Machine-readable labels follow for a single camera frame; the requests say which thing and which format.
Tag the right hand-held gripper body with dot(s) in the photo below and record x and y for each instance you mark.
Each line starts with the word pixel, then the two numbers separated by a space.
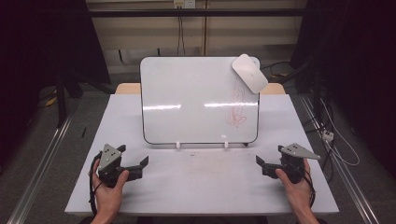
pixel 294 161

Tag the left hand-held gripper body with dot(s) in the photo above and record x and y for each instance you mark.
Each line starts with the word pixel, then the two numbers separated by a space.
pixel 109 157

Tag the wooden table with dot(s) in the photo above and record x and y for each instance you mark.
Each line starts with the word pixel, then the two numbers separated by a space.
pixel 127 88

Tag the aluminium floor rail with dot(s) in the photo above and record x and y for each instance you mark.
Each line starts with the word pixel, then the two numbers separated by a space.
pixel 40 171
pixel 342 174

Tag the person's right hand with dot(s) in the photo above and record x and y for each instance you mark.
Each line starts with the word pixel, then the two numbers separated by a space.
pixel 299 196

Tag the white whiteboard eraser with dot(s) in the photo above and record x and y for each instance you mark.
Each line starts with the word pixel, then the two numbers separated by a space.
pixel 250 74

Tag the black tripod stand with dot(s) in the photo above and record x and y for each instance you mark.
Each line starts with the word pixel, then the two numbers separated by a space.
pixel 62 93

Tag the white power adapter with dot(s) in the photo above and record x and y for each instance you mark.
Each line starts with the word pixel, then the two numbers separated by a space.
pixel 328 135

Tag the person's left hand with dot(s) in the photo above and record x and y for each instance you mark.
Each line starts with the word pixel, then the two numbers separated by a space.
pixel 107 199

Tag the white dry-erase whiteboard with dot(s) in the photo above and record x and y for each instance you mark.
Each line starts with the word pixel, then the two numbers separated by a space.
pixel 193 93

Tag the black curtain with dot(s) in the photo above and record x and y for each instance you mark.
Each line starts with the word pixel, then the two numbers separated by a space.
pixel 358 62
pixel 40 46

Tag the white wall socket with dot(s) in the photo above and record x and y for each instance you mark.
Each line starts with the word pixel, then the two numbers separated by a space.
pixel 184 3

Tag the black horizontal bar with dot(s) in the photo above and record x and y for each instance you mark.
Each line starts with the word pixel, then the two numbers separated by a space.
pixel 193 12

